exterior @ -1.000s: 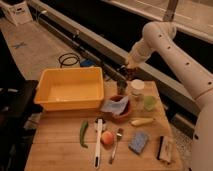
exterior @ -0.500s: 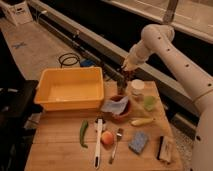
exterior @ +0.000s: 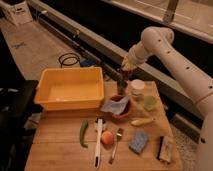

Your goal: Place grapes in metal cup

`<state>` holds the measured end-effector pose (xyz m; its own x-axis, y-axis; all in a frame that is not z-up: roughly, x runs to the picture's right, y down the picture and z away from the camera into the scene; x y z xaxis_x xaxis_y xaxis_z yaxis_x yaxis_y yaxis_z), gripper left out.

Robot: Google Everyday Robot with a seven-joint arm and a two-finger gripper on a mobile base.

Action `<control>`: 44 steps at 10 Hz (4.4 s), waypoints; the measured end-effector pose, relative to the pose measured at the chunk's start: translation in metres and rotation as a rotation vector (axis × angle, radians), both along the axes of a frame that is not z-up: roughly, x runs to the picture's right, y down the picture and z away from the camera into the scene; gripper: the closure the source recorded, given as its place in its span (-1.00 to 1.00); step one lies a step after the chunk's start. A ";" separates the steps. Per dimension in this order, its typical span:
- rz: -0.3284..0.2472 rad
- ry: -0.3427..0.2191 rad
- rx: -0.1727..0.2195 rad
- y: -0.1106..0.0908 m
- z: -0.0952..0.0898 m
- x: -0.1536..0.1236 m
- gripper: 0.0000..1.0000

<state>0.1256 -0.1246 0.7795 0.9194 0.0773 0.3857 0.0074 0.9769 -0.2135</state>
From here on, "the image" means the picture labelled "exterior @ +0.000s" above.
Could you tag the yellow banana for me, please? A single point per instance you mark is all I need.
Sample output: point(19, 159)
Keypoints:
point(141, 121)

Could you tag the dark purple grape bunch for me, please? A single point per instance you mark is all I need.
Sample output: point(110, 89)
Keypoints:
point(124, 77)

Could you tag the blue object on floor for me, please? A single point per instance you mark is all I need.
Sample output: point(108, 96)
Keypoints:
point(87, 63)

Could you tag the white plastic cup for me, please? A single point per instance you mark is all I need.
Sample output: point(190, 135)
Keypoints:
point(137, 86)

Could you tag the brown clay bowl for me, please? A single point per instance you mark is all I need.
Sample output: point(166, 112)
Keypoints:
point(125, 114)

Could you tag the blue grey cloth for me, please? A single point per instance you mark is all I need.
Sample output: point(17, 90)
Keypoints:
point(116, 105)

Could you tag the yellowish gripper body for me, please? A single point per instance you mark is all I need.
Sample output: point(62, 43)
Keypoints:
point(126, 65)

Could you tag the small green cup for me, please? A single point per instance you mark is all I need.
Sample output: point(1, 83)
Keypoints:
point(149, 103)

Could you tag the black chair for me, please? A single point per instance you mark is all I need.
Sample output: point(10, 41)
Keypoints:
point(16, 107)

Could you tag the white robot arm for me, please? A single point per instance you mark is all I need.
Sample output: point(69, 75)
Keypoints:
point(195, 82)

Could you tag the metal fork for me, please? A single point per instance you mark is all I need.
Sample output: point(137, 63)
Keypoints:
point(119, 135)

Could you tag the blue sponge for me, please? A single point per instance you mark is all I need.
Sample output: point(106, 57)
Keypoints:
point(139, 141)

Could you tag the white cardboard box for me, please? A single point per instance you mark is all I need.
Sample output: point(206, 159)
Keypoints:
point(17, 14)

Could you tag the dark metal cup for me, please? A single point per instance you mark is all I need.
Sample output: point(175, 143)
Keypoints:
point(121, 87)

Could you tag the orange peach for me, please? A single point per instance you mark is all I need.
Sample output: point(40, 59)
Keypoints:
point(107, 138)

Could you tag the green pepper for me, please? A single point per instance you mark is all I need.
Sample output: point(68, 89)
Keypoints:
point(83, 129)

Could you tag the yellow plastic tub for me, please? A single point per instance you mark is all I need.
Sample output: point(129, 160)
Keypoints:
point(70, 88)

